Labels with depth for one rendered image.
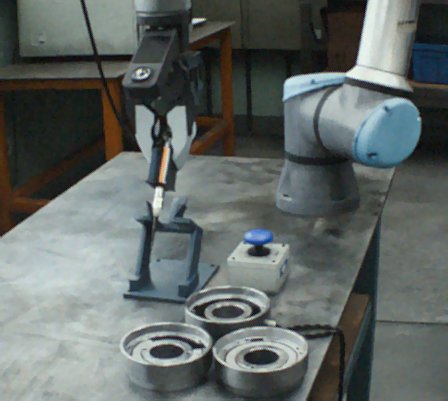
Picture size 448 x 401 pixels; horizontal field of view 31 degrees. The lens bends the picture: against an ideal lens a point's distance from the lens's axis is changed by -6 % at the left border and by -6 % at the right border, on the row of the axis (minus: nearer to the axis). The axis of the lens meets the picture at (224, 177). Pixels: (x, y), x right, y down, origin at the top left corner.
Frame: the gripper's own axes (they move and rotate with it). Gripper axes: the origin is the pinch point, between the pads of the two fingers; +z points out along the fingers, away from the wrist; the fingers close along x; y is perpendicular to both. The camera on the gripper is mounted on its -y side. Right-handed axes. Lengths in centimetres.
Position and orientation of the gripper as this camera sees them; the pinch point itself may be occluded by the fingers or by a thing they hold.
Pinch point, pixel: (164, 162)
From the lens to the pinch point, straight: 113.1
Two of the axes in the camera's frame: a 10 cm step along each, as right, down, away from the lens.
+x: -9.6, -0.5, 2.8
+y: 2.8, -3.0, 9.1
